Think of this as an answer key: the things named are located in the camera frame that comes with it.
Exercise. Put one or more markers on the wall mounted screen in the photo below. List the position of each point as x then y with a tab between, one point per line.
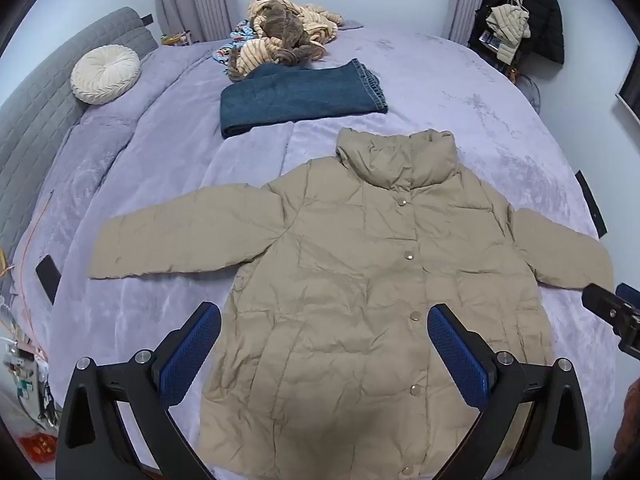
632	90

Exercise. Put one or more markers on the khaki puffer jacket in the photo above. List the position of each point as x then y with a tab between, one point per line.
350	260

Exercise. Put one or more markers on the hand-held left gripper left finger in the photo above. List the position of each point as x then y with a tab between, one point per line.
192	355

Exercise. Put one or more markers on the black smartphone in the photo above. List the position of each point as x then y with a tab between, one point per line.
48	280

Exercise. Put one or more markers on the blue white package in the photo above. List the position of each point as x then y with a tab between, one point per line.
489	40

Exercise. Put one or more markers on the grey quilted headboard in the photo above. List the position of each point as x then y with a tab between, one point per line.
40	110

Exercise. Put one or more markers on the beige striped fleece blanket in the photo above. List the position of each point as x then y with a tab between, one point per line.
320	22

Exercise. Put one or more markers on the hanging beige puffer jacket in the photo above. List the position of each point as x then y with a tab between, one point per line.
510	27

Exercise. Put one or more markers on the folded blue jeans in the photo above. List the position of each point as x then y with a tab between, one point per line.
295	95

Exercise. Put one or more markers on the hanging black coat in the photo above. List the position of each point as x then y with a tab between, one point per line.
547	15

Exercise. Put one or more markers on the colourful printed cloth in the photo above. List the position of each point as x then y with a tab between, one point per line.
240	32

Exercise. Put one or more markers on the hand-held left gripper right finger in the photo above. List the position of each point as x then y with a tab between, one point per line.
457	360

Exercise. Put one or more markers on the small grey cloth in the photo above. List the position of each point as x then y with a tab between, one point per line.
352	23

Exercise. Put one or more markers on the brown fleece garment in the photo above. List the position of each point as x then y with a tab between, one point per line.
282	22

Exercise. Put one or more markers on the red packet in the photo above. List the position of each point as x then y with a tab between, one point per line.
37	460

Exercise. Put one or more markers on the small boxes on nightstand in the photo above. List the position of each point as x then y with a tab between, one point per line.
175	39

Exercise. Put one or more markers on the round cream pillow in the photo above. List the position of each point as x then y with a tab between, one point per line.
105	75

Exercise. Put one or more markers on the purple plush bed blanket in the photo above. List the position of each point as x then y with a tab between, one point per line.
450	100

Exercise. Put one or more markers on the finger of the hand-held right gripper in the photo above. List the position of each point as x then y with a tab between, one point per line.
630	292
607	307

